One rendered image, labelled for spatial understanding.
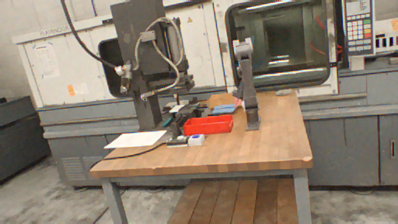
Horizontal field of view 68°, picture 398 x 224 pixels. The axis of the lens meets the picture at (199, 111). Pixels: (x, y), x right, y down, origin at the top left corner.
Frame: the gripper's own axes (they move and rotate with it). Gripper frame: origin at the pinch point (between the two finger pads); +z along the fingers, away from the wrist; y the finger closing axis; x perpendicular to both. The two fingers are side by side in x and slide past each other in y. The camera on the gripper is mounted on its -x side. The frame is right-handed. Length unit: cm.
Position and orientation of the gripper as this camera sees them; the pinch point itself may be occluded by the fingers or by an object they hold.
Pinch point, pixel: (235, 106)
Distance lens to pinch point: 183.4
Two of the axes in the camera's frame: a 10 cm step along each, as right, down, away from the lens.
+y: -9.0, -4.0, 1.6
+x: -2.9, 2.9, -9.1
